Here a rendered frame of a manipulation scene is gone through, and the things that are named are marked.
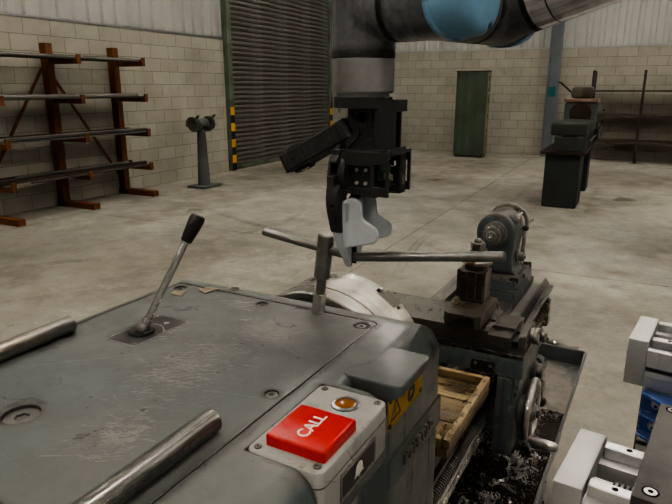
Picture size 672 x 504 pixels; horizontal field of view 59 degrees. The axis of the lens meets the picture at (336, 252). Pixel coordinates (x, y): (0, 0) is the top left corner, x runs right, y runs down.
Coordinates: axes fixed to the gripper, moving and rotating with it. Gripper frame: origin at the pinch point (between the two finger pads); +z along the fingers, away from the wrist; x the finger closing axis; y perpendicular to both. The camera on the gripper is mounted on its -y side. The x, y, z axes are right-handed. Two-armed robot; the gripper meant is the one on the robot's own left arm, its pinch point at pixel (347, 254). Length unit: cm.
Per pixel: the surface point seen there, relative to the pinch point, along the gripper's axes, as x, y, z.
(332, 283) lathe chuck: 16.8, -11.6, 10.8
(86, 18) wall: 542, -695, -115
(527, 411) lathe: 72, 13, 57
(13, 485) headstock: -43.5, -6.8, 9.1
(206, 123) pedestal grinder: 673, -604, 32
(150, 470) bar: -38.4, 3.0, 7.6
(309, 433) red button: -27.7, 10.9, 7.9
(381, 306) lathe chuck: 17.9, -2.9, 13.8
